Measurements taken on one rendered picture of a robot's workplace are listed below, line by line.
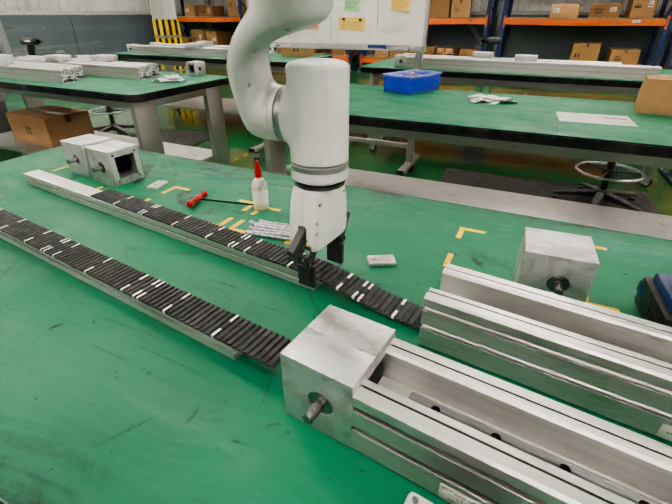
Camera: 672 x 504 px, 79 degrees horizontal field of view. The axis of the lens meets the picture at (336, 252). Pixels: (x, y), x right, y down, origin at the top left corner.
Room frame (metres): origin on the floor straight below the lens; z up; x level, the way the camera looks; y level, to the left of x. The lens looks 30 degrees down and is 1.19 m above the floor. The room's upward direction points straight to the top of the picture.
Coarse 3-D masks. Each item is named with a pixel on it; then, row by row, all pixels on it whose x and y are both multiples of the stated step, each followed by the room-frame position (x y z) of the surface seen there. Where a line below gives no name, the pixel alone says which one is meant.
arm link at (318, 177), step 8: (296, 168) 0.55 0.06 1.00; (304, 168) 0.54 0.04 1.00; (312, 168) 0.54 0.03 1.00; (320, 168) 0.54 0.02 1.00; (328, 168) 0.54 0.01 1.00; (336, 168) 0.55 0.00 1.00; (344, 168) 0.56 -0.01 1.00; (296, 176) 0.55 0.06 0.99; (304, 176) 0.54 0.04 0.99; (312, 176) 0.54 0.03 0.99; (320, 176) 0.54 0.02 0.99; (328, 176) 0.54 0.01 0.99; (336, 176) 0.55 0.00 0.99; (344, 176) 0.56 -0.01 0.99; (312, 184) 0.54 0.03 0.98; (320, 184) 0.54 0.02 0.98; (328, 184) 0.54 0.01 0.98
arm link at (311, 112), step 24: (288, 72) 0.56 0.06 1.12; (312, 72) 0.54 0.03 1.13; (336, 72) 0.55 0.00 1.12; (288, 96) 0.56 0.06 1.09; (312, 96) 0.54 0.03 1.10; (336, 96) 0.55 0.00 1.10; (288, 120) 0.56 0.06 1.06; (312, 120) 0.54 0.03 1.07; (336, 120) 0.55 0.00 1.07; (288, 144) 0.57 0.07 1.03; (312, 144) 0.54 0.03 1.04; (336, 144) 0.55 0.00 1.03
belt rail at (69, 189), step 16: (32, 176) 1.05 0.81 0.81; (48, 176) 1.05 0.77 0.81; (64, 192) 0.98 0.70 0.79; (80, 192) 0.93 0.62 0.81; (96, 192) 0.93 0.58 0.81; (96, 208) 0.90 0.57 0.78; (112, 208) 0.86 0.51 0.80; (144, 224) 0.80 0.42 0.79; (160, 224) 0.77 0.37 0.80; (192, 240) 0.72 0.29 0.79; (208, 240) 0.70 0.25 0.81; (224, 256) 0.68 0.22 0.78; (240, 256) 0.66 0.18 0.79; (272, 272) 0.61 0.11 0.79; (288, 272) 0.59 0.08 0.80
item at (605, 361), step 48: (432, 288) 0.45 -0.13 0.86; (480, 288) 0.47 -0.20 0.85; (528, 288) 0.45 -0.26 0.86; (432, 336) 0.43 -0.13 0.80; (480, 336) 0.39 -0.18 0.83; (528, 336) 0.37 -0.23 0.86; (576, 336) 0.36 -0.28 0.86; (624, 336) 0.38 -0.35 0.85; (528, 384) 0.36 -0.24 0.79; (576, 384) 0.34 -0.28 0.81; (624, 384) 0.31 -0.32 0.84
